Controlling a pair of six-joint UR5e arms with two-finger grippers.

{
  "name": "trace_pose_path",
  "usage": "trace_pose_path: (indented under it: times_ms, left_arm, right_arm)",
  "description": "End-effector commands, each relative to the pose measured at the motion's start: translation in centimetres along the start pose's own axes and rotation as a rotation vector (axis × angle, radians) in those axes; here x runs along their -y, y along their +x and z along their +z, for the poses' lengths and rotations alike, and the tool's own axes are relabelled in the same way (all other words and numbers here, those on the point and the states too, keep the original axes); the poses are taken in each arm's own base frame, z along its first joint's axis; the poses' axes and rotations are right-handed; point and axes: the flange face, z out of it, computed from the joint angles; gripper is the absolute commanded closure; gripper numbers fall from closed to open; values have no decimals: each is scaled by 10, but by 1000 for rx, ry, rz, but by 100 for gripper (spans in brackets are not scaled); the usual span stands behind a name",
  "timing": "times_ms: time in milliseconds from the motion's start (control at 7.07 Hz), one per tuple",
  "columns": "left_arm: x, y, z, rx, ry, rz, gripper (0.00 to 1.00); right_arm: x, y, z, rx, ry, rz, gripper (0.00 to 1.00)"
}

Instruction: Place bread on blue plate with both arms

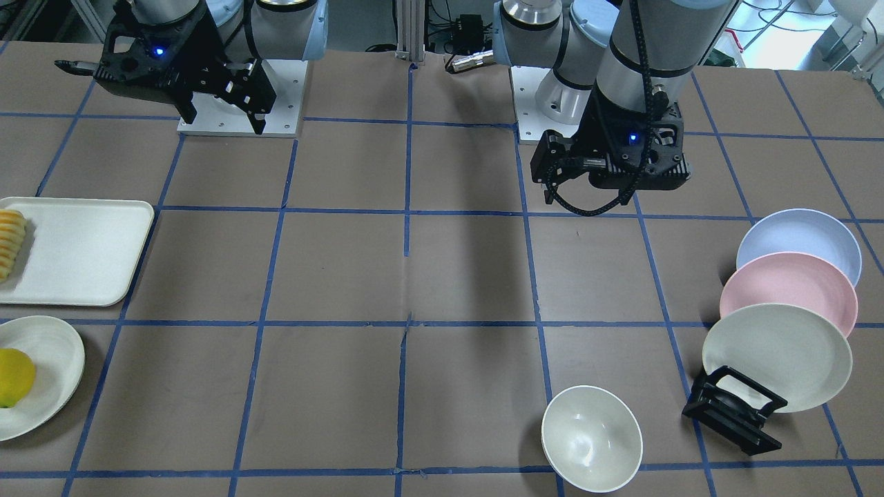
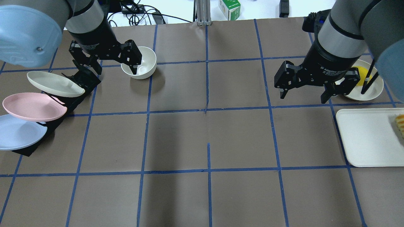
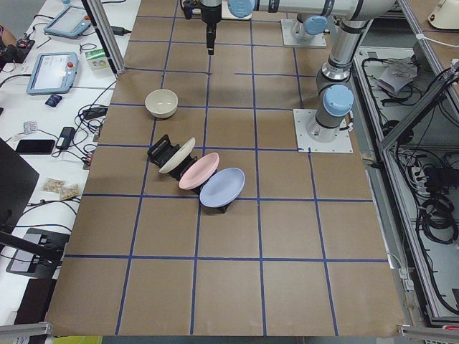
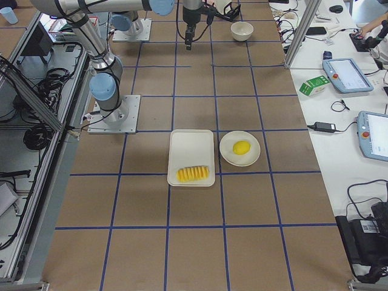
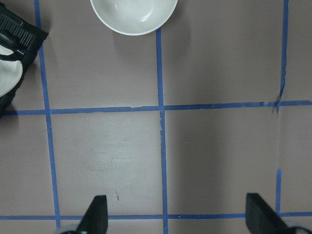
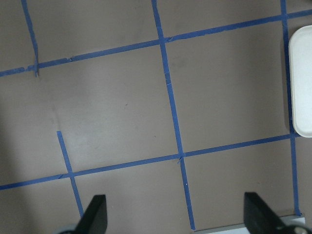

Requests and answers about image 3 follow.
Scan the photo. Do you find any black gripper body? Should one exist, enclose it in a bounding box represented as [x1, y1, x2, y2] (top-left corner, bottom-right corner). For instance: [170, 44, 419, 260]
[199, 0, 219, 24]

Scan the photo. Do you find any blue plate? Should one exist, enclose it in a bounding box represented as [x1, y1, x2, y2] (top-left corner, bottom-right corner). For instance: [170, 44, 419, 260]
[199, 168, 245, 208]

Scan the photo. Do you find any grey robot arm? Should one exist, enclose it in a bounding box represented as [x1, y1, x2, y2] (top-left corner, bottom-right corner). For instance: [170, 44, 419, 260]
[308, 1, 394, 143]
[183, 1, 328, 55]

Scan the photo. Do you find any cream plate in rack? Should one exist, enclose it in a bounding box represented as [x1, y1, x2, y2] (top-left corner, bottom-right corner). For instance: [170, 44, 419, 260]
[159, 137, 196, 174]

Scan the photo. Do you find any pink plate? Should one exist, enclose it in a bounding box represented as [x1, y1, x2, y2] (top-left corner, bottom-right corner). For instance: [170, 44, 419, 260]
[179, 152, 219, 190]

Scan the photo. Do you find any cream rectangular tray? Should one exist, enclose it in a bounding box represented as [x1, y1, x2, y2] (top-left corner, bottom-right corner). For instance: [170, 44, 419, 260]
[222, 0, 255, 20]

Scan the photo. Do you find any cream bowl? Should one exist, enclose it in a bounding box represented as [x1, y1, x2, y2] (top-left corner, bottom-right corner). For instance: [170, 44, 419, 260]
[145, 89, 178, 119]

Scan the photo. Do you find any green white box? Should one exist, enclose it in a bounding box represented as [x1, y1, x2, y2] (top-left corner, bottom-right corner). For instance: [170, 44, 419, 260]
[85, 49, 110, 71]

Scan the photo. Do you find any far teach pendant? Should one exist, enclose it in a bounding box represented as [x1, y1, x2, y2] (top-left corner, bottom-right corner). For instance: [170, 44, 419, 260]
[44, 6, 91, 39]

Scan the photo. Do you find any teach pendant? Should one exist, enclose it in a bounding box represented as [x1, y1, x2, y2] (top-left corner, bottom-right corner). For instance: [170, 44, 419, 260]
[44, 6, 91, 39]
[27, 52, 79, 95]

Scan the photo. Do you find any near teach pendant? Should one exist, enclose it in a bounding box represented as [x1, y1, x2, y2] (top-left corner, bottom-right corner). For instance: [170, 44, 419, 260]
[27, 52, 79, 95]

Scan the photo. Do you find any black power adapter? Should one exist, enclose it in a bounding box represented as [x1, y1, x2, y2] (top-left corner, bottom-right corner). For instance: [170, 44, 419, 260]
[56, 126, 76, 151]

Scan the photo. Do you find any black smartphone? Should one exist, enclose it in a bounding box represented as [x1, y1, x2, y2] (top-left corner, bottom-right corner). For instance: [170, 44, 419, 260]
[15, 139, 55, 155]

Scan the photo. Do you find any black monitor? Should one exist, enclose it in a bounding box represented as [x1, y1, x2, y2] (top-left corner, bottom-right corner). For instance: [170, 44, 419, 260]
[1, 140, 62, 262]

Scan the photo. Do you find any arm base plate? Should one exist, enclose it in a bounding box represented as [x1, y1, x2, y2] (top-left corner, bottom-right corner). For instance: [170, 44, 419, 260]
[293, 109, 353, 153]
[281, 16, 328, 48]

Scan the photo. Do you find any aluminium frame post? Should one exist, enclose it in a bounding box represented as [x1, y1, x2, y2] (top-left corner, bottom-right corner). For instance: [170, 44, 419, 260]
[81, 0, 126, 75]

